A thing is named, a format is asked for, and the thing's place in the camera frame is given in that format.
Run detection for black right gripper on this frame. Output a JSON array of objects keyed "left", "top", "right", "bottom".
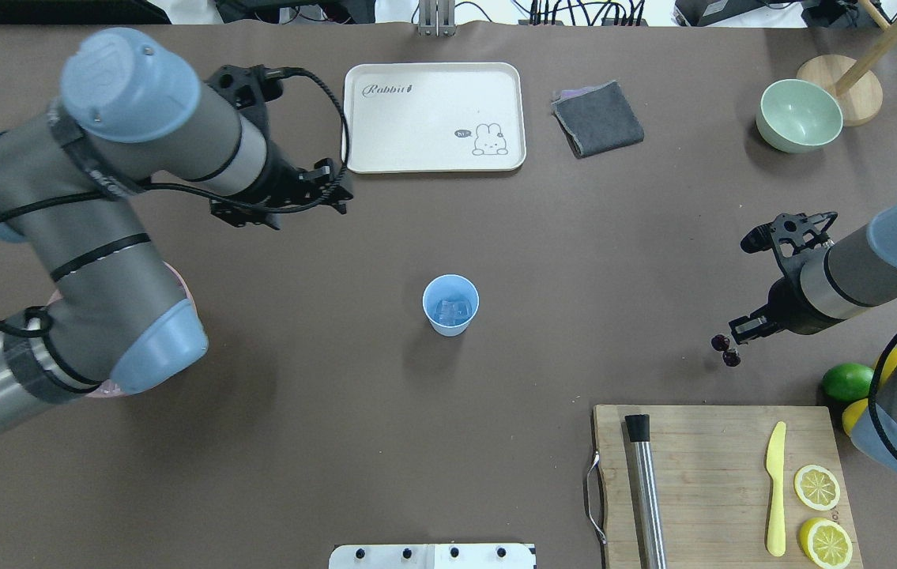
[{"left": 729, "top": 210, "right": 841, "bottom": 345}]

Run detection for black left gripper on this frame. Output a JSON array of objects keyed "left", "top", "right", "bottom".
[{"left": 205, "top": 65, "right": 354, "bottom": 230}]

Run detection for dark cherries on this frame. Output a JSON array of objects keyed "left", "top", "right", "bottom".
[{"left": 710, "top": 334, "right": 741, "bottom": 367}]

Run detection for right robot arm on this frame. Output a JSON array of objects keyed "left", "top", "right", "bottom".
[{"left": 729, "top": 204, "right": 897, "bottom": 474}]

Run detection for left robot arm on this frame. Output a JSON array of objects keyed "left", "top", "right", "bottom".
[{"left": 0, "top": 28, "right": 352, "bottom": 435}]

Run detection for light blue plastic cup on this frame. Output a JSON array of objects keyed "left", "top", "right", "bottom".
[{"left": 420, "top": 274, "right": 481, "bottom": 337}]

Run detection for pink bowl of ice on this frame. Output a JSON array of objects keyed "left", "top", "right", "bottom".
[{"left": 46, "top": 262, "right": 198, "bottom": 399}]

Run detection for green lime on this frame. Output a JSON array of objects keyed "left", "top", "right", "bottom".
[{"left": 820, "top": 361, "right": 874, "bottom": 404}]

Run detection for whole lemon near board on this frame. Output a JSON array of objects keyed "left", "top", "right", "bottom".
[{"left": 841, "top": 398, "right": 869, "bottom": 437}]

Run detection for cream rabbit serving tray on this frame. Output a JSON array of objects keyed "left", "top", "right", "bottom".
[{"left": 343, "top": 62, "right": 527, "bottom": 175}]

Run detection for whole lemon outer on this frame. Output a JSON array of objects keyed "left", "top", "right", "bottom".
[{"left": 876, "top": 347, "right": 897, "bottom": 386}]

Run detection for bamboo cutting board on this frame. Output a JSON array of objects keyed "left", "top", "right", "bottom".
[{"left": 593, "top": 405, "right": 857, "bottom": 568}]

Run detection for lemon half upper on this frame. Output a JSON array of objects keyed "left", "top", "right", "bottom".
[{"left": 793, "top": 464, "right": 842, "bottom": 511}]

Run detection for lemon half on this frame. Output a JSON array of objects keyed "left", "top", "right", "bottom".
[
  {"left": 798, "top": 518, "right": 855, "bottom": 568},
  {"left": 793, "top": 464, "right": 842, "bottom": 511}
]

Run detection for mint green bowl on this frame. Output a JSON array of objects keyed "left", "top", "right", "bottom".
[{"left": 756, "top": 78, "right": 843, "bottom": 154}]

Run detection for yellow plastic knife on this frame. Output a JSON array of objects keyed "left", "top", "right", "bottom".
[{"left": 763, "top": 421, "right": 787, "bottom": 558}]

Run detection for lemon half lower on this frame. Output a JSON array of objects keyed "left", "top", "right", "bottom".
[{"left": 798, "top": 518, "right": 855, "bottom": 568}]

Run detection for wooden glass drying stand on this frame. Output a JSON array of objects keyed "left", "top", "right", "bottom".
[{"left": 796, "top": 1, "right": 897, "bottom": 127}]

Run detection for steel muddler black tip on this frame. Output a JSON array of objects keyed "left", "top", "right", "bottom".
[{"left": 624, "top": 414, "right": 669, "bottom": 568}]

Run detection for grey folded cloth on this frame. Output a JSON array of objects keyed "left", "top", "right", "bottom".
[{"left": 552, "top": 80, "right": 646, "bottom": 159}]

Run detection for aluminium frame post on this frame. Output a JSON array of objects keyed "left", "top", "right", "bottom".
[{"left": 416, "top": 0, "right": 458, "bottom": 37}]

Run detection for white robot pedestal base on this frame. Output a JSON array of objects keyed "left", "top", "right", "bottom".
[{"left": 328, "top": 541, "right": 537, "bottom": 568}]

